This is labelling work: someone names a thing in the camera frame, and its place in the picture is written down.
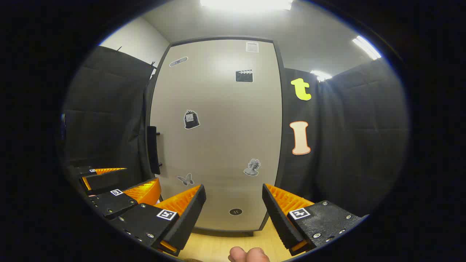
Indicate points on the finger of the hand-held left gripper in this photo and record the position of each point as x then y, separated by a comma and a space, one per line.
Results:
113, 203
107, 181

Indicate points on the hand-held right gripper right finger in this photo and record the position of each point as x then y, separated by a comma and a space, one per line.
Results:
278, 218

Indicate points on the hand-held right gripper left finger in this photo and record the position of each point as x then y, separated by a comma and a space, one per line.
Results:
189, 218

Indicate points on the grey cabinet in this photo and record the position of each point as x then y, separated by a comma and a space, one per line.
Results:
222, 37

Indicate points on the black backdrop cloth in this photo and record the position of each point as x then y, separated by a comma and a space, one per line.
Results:
364, 127

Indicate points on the ceiling light panel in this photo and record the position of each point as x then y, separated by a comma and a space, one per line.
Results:
247, 3
367, 47

